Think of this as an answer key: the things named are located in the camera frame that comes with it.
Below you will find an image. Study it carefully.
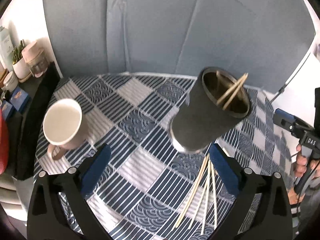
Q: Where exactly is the black cylindrical utensil holder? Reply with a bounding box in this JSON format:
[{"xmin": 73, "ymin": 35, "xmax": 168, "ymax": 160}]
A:
[{"xmin": 168, "ymin": 67, "xmax": 252, "ymax": 153}]

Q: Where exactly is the person's right hand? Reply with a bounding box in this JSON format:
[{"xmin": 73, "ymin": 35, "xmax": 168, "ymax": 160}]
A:
[{"xmin": 288, "ymin": 144, "xmax": 308, "ymax": 205}]

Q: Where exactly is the white board right side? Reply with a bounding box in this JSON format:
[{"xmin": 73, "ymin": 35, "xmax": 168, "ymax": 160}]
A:
[{"xmin": 268, "ymin": 39, "xmax": 320, "ymax": 131}]

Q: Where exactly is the red rimmed metal bowl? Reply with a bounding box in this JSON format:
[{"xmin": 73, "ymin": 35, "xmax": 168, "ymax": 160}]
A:
[{"xmin": 0, "ymin": 111, "xmax": 9, "ymax": 174}]

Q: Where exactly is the beige ceramic mug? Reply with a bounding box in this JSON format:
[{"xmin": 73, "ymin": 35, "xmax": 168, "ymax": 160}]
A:
[{"xmin": 43, "ymin": 99, "xmax": 88, "ymax": 160}]

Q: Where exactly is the black side shelf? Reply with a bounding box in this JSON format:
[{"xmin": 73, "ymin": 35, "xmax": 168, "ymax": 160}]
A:
[{"xmin": 3, "ymin": 62, "xmax": 60, "ymax": 180}]

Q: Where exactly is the grey-blue backdrop panel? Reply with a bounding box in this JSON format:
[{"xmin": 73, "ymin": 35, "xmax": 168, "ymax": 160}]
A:
[{"xmin": 43, "ymin": 0, "xmax": 315, "ymax": 93}]

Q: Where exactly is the blue small box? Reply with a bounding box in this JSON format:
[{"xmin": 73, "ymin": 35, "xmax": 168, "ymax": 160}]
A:
[{"xmin": 9, "ymin": 86, "xmax": 30, "ymax": 113}]

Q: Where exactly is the small white jar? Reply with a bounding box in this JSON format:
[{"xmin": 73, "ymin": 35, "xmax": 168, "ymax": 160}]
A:
[{"xmin": 2, "ymin": 71, "xmax": 19, "ymax": 93}]

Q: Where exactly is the small potted succulent plant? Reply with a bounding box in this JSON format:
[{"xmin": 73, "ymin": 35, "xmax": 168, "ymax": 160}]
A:
[{"xmin": 12, "ymin": 40, "xmax": 30, "ymax": 80}]

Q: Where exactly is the pink lidded glass jar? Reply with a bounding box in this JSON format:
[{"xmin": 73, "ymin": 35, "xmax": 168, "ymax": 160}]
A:
[{"xmin": 22, "ymin": 40, "xmax": 49, "ymax": 78}]

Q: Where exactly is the white pump bottle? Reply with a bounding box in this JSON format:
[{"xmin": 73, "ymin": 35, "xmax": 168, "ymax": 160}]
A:
[{"xmin": 0, "ymin": 26, "xmax": 14, "ymax": 72}]

